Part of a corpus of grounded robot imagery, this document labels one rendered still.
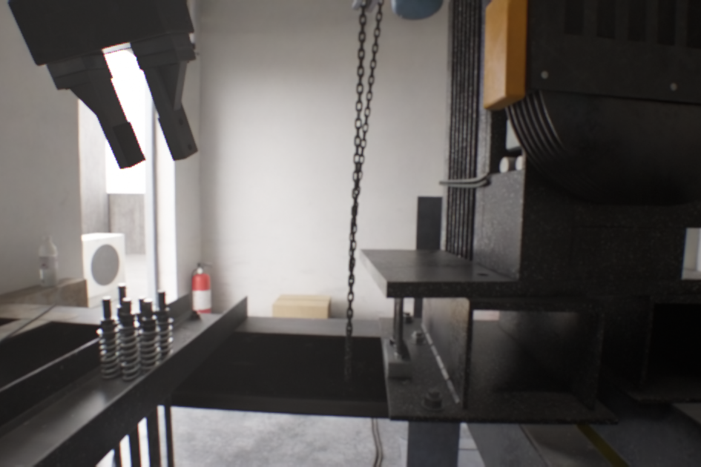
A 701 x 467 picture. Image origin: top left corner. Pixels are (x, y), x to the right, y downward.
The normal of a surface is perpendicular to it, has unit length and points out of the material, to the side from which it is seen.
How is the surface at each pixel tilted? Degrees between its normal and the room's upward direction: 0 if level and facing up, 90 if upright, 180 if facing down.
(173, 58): 114
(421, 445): 90
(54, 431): 0
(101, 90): 82
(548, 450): 0
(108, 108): 82
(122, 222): 90
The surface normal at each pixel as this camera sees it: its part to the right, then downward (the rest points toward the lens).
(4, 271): 1.00, 0.02
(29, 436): 0.02, -1.00
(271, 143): -0.04, 0.08
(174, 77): -0.10, 0.47
